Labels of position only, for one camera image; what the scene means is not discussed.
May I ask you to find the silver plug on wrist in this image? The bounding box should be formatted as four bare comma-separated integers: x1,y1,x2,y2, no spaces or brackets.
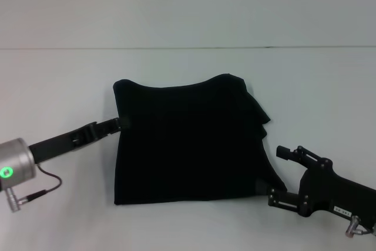
5,185,22,214
344,215,361,238

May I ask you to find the silver plug on left wrist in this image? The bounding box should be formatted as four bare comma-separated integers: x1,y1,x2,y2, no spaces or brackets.
5,185,22,214

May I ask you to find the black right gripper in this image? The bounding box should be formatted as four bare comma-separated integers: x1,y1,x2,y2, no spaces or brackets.
254,145,376,220

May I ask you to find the silver plug on right wrist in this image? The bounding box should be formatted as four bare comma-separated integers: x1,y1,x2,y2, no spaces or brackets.
344,215,361,238

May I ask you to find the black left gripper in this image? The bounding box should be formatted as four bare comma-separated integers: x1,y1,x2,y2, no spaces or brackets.
28,117,130,166

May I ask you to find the black shirt with FREE print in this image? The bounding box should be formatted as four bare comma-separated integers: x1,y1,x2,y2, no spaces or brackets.
112,72,288,206

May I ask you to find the grey cable at right wrist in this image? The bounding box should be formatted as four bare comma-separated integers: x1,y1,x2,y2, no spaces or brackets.
357,223,376,236

